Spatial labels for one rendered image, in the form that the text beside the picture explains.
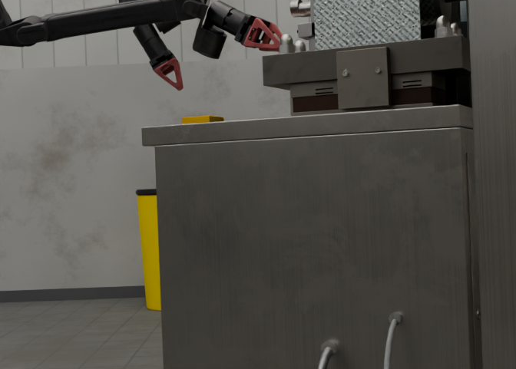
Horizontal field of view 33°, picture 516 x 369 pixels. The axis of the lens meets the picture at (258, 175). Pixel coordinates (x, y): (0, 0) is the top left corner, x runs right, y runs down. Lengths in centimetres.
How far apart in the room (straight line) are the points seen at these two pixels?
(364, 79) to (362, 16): 28
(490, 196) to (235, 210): 78
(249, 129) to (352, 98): 21
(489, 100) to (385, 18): 88
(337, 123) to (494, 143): 64
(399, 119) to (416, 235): 21
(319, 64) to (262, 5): 434
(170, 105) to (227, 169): 427
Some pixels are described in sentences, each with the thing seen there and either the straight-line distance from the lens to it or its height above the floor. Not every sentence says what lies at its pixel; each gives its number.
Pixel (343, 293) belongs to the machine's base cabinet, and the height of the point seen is 56.
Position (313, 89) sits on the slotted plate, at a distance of 172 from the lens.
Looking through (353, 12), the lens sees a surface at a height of 113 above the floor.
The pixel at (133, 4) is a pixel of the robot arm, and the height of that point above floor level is 119.
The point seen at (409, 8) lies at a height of 113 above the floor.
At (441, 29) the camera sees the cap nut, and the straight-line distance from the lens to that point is 167.
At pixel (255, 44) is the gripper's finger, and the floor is 108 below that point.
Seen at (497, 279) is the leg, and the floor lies 66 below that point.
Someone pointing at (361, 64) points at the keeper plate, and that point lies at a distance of 166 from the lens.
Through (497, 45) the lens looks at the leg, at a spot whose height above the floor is 92.
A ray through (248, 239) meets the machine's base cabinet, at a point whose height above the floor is 66.
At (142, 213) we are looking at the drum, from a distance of 535.
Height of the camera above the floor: 78
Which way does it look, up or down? level
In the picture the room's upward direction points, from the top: 2 degrees counter-clockwise
